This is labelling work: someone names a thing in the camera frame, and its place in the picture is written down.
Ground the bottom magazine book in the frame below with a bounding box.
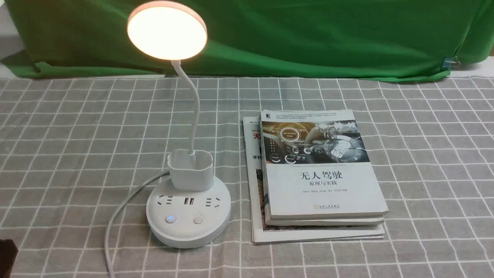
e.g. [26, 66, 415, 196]
[242, 117, 385, 244]

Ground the dark brown corner object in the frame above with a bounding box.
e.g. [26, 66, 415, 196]
[0, 239, 19, 278]

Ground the white self-driving textbook top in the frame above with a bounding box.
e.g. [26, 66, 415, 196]
[259, 110, 389, 221]

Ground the grey checked tablecloth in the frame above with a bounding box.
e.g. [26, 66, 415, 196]
[0, 77, 494, 278]

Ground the white desk lamp with base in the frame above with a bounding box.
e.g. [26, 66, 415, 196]
[127, 0, 231, 249]

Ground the white lamp power cable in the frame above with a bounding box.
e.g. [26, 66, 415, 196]
[103, 170, 169, 278]

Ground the white middle book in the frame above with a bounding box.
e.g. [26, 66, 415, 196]
[264, 212, 385, 227]

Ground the green backdrop cloth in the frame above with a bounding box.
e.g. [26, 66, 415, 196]
[1, 0, 494, 81]

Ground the blue binder clip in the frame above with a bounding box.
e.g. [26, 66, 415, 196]
[441, 56, 461, 71]

